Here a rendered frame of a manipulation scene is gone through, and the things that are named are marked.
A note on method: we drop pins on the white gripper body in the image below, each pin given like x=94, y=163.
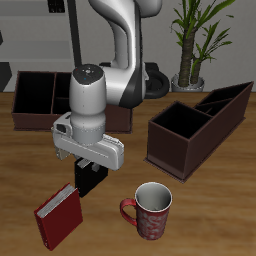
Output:
x=106, y=155

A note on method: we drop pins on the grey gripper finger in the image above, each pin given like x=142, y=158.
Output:
x=95, y=167
x=83, y=163

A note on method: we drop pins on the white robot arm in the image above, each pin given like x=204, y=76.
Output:
x=123, y=50

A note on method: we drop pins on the black book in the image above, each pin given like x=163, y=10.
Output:
x=87, y=181

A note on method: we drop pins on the red book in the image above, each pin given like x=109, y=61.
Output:
x=61, y=220

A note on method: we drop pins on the dark brown desk caddy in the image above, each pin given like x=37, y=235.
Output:
x=33, y=96
x=196, y=140

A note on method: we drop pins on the red patterned mug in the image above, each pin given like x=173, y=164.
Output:
x=152, y=220

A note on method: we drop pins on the green pot plant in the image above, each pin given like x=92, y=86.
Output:
x=187, y=56

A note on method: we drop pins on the black vertical post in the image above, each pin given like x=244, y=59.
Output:
x=75, y=33

